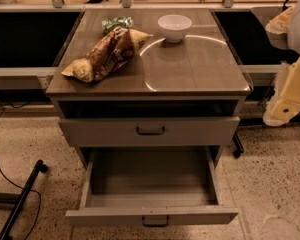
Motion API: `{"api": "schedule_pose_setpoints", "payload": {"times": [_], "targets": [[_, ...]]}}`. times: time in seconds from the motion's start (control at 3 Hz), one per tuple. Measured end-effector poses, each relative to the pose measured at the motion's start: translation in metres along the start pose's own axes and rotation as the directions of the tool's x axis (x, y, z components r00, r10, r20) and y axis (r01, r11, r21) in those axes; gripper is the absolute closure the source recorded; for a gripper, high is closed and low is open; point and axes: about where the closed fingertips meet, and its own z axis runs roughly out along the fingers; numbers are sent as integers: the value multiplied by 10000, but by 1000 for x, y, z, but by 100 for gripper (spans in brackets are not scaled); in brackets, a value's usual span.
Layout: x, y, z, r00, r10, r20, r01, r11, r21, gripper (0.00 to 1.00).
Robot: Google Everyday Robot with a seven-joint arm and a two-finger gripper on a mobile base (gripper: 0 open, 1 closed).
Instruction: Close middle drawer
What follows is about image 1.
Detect green snack bag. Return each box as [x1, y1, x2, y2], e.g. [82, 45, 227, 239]
[102, 17, 134, 35]

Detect black caster leg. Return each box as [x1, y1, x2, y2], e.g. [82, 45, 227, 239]
[233, 133, 244, 158]

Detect grey drawer cabinet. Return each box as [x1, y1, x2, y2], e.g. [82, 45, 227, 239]
[47, 9, 250, 160]

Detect drawer with handle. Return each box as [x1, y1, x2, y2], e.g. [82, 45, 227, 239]
[59, 117, 239, 147]
[66, 147, 238, 227]

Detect white bowl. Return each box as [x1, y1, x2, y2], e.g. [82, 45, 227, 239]
[158, 14, 192, 43]

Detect black stand leg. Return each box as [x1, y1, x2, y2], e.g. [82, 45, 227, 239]
[0, 160, 48, 240]

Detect black floor cable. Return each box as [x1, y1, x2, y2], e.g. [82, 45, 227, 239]
[0, 151, 42, 240]

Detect brown yellow chip bag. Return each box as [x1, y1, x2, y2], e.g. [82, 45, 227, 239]
[62, 27, 151, 83]

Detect dark side table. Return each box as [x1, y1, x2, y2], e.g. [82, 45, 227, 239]
[250, 5, 295, 50]

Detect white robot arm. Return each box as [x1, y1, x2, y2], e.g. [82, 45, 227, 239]
[263, 0, 300, 126]

